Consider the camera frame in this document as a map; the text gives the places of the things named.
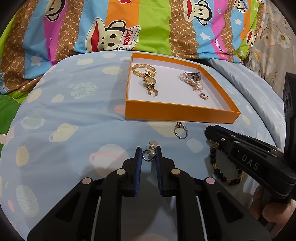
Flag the black bead bracelet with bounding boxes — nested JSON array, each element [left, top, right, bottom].
[[209, 138, 244, 186]]

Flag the silver ring with stone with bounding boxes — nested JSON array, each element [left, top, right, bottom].
[[174, 121, 189, 140]]

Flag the small gold earring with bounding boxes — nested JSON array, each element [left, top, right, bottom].
[[200, 93, 208, 100]]

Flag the gold pearl charm ring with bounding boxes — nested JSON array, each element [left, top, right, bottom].
[[141, 140, 159, 162]]

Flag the gold hoop earring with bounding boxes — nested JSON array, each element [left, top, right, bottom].
[[147, 88, 158, 97]]

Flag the person's right hand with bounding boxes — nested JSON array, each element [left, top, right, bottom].
[[249, 185, 295, 238]]

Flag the orange shallow box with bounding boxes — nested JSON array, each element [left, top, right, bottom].
[[125, 52, 240, 123]]

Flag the silver wristwatch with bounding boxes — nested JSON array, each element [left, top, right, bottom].
[[184, 72, 201, 81]]

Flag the light blue planet blanket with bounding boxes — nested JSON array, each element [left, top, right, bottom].
[[1, 51, 286, 240]]

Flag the gold wristwatch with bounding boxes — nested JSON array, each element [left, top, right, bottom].
[[144, 70, 156, 90]]

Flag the floral grey sheet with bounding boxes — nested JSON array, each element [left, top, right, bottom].
[[244, 1, 295, 97]]

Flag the colourful monkey print quilt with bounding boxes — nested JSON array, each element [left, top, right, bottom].
[[0, 0, 265, 98]]

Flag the pearl bracelet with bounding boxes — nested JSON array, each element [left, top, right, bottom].
[[179, 73, 204, 91]]

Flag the gold chain bracelet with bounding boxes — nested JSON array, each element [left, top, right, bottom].
[[131, 63, 157, 78]]

